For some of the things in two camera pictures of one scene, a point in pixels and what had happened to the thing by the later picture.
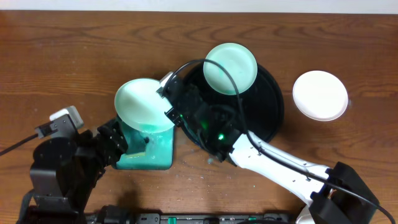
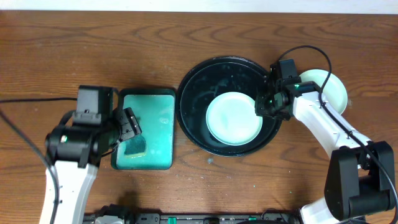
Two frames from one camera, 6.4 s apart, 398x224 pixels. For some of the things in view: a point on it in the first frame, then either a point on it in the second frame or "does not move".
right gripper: (175, 117) to (260, 109)
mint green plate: (139, 105) to (334, 91)
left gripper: (112, 142) to (127, 123)
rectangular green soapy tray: (147, 150) does not move
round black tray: (213, 121) does not move
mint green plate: (240, 62) to (231, 119)
